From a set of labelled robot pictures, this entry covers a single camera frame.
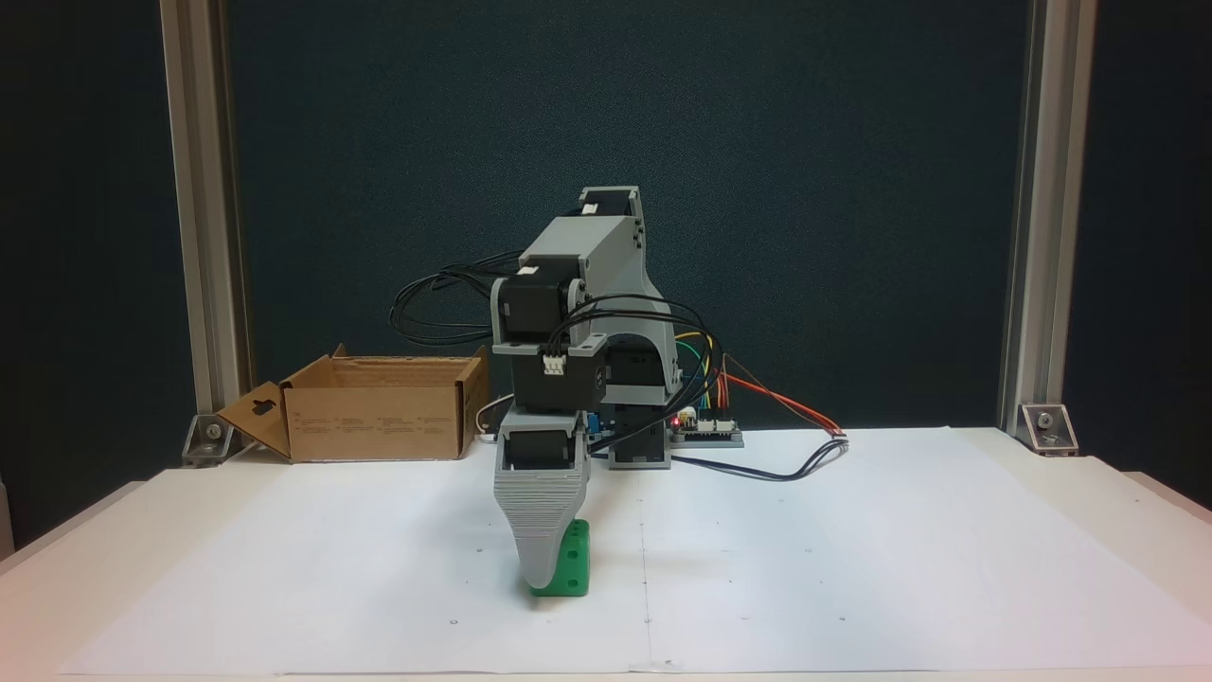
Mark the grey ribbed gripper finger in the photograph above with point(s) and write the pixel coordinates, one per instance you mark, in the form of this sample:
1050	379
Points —
542	521

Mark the green die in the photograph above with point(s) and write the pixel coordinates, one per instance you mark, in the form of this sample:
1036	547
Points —
576	559

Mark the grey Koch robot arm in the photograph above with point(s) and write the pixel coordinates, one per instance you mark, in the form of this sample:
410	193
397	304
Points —
606	256

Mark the open cardboard box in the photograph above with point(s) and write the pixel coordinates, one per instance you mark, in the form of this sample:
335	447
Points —
379	421

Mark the metal corner bracket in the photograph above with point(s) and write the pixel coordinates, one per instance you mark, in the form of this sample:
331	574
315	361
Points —
1049	431
210	440

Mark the aluminium frame post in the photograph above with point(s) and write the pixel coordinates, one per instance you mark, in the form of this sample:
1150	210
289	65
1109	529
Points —
1046	189
194	189

